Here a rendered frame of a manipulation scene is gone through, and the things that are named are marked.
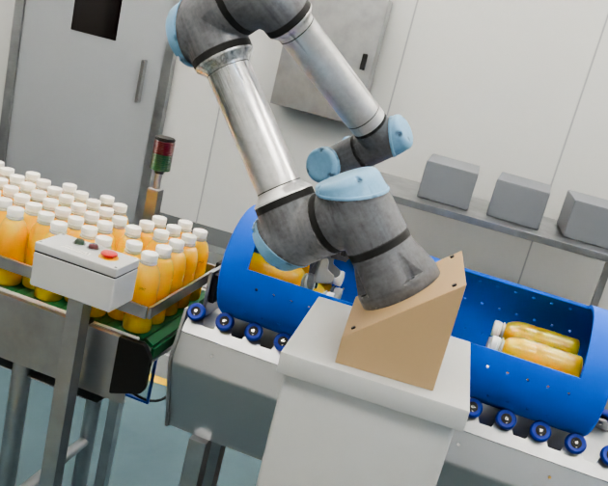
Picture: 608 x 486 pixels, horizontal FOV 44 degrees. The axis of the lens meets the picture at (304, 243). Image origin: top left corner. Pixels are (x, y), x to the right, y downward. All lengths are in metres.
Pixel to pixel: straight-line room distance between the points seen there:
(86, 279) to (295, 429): 0.59
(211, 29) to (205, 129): 4.02
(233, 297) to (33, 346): 0.51
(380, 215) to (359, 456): 0.41
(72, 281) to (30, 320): 0.27
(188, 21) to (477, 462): 1.09
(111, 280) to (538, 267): 3.94
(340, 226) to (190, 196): 4.24
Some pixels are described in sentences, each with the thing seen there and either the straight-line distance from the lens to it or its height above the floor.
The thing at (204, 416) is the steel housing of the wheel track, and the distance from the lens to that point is 1.91.
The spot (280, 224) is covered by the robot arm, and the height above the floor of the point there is 1.32.
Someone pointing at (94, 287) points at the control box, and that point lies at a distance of 1.64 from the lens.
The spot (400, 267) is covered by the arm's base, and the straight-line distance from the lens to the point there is 1.27.
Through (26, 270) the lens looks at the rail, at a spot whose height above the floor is 0.97.
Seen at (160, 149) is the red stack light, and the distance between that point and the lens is 2.26.
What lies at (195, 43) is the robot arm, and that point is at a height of 1.59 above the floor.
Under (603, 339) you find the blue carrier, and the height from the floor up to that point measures 1.20.
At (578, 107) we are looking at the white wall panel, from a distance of 5.08.
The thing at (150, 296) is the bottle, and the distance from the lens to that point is 1.76.
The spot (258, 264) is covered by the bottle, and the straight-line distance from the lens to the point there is 1.74.
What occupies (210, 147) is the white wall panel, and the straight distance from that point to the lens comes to 5.37.
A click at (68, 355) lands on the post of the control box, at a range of 1.76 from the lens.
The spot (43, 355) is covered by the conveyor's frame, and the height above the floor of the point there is 0.78.
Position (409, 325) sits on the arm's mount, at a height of 1.25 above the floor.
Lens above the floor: 1.66
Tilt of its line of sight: 16 degrees down
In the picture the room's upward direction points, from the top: 14 degrees clockwise
